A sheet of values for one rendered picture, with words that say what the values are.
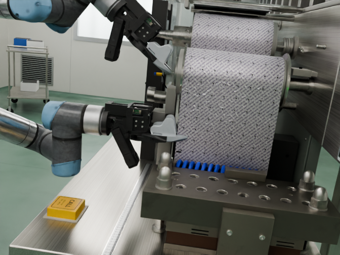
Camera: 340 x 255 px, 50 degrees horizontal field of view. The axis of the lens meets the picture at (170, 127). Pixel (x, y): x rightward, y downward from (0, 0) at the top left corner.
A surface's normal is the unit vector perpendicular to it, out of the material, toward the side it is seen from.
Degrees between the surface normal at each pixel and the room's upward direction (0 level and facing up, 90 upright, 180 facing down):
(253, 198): 0
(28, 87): 90
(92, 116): 61
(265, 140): 90
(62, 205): 0
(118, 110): 90
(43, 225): 0
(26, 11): 90
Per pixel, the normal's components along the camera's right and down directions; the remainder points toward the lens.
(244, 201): 0.10, -0.96
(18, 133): 0.67, 0.33
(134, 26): -0.11, 0.25
